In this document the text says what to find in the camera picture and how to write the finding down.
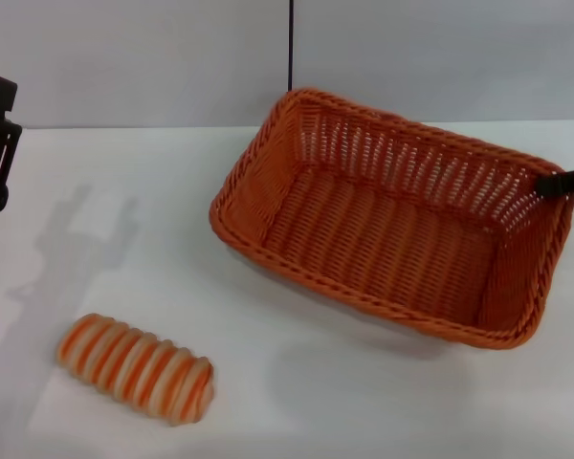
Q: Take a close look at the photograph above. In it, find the orange woven plastic basket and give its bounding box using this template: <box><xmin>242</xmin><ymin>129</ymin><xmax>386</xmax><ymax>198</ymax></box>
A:
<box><xmin>209</xmin><ymin>87</ymin><xmax>574</xmax><ymax>351</ymax></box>

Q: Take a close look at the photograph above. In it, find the orange cream striped bread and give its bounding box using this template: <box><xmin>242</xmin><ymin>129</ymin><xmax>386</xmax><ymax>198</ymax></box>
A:
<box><xmin>55</xmin><ymin>313</ymin><xmax>215</xmax><ymax>427</ymax></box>

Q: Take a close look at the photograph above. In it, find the black vertical wall strip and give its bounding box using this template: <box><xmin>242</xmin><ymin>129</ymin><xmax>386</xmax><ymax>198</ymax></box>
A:
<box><xmin>286</xmin><ymin>0</ymin><xmax>296</xmax><ymax>92</ymax></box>

